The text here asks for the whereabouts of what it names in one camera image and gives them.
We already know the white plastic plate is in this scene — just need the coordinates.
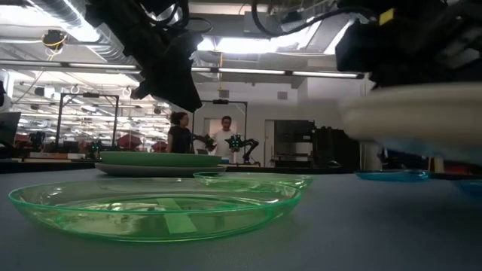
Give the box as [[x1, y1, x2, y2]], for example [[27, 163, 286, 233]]
[[337, 81, 482, 166]]

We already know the large grey plastic plate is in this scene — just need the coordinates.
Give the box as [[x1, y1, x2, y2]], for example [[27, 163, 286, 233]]
[[93, 162, 228, 178]]

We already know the small clear blue plate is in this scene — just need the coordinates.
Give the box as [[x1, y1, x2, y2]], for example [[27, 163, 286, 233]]
[[354, 169, 431, 182], [450, 178, 482, 199]]

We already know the red box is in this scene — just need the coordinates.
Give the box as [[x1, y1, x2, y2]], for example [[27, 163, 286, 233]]
[[446, 163, 482, 175]]

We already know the small clear green plate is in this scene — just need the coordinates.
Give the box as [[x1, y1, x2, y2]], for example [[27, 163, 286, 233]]
[[7, 178, 303, 243], [192, 171, 314, 190]]

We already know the ceiling strip light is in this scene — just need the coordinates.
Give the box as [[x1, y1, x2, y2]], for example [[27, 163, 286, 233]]
[[0, 59, 142, 75], [191, 66, 365, 80]]

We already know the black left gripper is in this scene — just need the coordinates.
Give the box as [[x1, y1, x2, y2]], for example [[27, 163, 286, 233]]
[[124, 0, 204, 114]]

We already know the large green plastic plate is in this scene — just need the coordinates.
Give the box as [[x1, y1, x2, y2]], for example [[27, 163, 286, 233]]
[[99, 151, 224, 169]]

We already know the person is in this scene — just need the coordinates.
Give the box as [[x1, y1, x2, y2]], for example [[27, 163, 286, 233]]
[[166, 111, 197, 154], [209, 115, 239, 163]]

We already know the wooden workbench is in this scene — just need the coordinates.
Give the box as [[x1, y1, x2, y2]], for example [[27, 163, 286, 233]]
[[29, 151, 87, 160]]

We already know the black aluminium table frame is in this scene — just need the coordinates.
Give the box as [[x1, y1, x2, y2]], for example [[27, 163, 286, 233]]
[[0, 160, 482, 181]]

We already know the yellow ceiling cable reel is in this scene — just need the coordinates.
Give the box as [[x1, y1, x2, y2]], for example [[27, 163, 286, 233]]
[[41, 29, 69, 52]]

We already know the dark equipment rack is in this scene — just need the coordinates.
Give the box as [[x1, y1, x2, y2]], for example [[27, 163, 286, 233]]
[[273, 119, 316, 169]]

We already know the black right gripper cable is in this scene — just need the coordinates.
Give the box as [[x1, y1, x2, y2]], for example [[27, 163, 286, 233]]
[[251, 0, 377, 38]]

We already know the black cabinet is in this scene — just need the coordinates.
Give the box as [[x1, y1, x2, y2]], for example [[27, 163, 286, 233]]
[[311, 126, 362, 170]]

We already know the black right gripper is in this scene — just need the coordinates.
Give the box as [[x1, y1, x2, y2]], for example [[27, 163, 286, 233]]
[[334, 7, 482, 90]]

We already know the black gantry frame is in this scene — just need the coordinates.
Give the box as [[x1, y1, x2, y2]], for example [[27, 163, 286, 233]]
[[55, 92, 121, 151], [191, 99, 249, 165]]

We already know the black computer monitor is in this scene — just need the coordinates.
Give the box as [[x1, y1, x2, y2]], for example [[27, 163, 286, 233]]
[[0, 111, 22, 148]]

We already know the grey ceiling box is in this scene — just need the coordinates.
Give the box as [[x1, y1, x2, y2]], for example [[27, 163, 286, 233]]
[[243, 10, 282, 38]]

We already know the silver ventilation duct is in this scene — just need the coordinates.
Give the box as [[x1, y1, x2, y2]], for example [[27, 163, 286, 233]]
[[26, 0, 170, 101]]

